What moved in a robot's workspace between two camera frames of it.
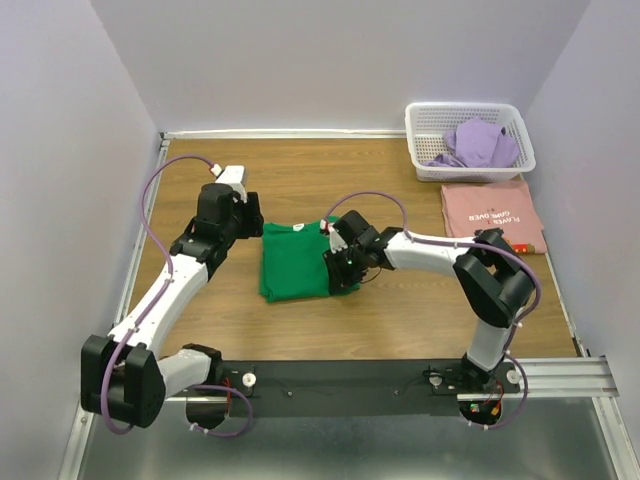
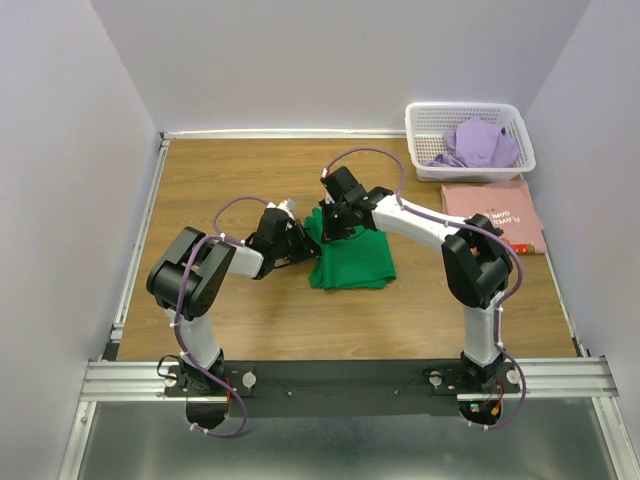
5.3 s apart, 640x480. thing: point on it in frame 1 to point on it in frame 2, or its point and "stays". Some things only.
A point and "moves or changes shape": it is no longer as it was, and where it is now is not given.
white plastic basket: x=427 y=123 stays
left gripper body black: x=244 y=225 to x=294 y=246
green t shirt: x=292 y=262 moves or changes shape
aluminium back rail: x=168 y=136 stays
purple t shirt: x=477 y=143 stays
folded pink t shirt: x=506 y=205 stays
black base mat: x=274 y=388 stays
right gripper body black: x=346 y=266 to x=334 y=224
